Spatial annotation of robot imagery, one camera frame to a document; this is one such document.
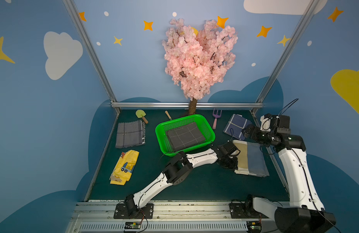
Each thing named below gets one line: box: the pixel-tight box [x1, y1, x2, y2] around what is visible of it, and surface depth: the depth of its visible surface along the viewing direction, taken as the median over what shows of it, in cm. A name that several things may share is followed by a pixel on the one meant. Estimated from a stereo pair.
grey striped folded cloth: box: [115, 119, 146, 149], surface depth 107 cm
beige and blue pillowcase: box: [232, 140, 270, 178], surface depth 92 cm
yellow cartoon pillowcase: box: [109, 149, 140, 186], surface depth 90 cm
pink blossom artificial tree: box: [162, 17, 239, 116], surface depth 76 cm
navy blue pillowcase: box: [223, 113, 252, 140], surface depth 116 cm
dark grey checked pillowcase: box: [165, 121, 207, 151], surface depth 105 cm
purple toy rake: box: [212, 107, 223, 130], surface depth 118 cm
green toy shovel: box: [135, 109, 149, 124], surface depth 121 cm
